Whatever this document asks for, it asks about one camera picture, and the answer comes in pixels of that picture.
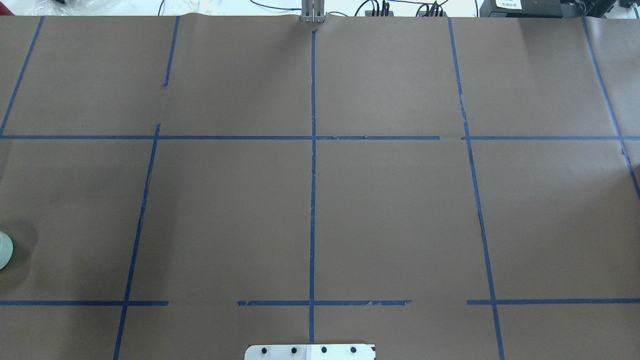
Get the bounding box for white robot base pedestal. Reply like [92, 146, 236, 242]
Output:
[244, 343, 377, 360]

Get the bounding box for aluminium frame post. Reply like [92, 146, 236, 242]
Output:
[301, 0, 326, 24]

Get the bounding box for mint green bowl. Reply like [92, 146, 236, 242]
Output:
[0, 231, 14, 270]

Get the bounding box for black computer box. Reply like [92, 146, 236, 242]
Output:
[478, 0, 563, 19]

